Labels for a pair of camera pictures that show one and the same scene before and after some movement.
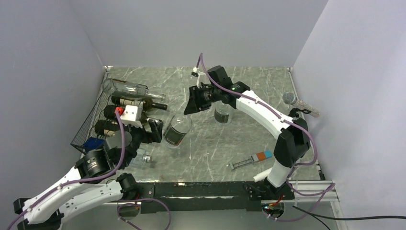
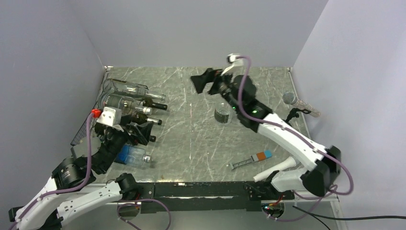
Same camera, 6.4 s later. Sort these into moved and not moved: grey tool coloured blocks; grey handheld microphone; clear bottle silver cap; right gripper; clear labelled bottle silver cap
Moved: right gripper; clear bottle silver cap
Not moved: clear labelled bottle silver cap; grey handheld microphone; grey tool coloured blocks
